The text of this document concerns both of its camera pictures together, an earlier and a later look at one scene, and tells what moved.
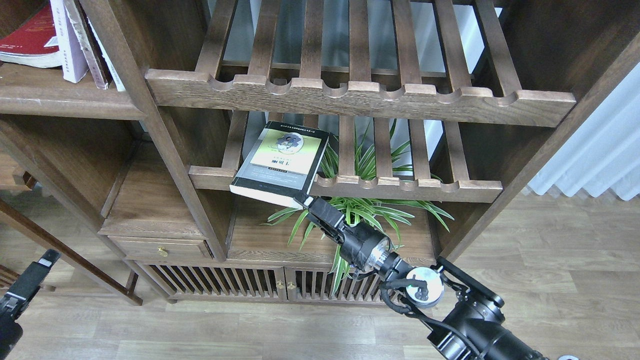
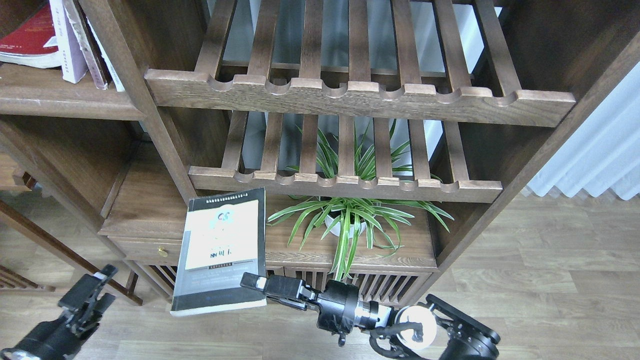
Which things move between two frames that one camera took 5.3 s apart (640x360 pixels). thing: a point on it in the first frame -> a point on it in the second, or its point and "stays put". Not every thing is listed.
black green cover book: x=281 y=164 -> x=223 y=237
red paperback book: x=33 y=42 stays put
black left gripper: x=18 y=297 -> x=60 y=339
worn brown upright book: x=77 y=14 stays put
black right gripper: x=362 y=245 -> x=337 y=304
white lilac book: x=75 y=65 stays put
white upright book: x=118 y=82 stays put
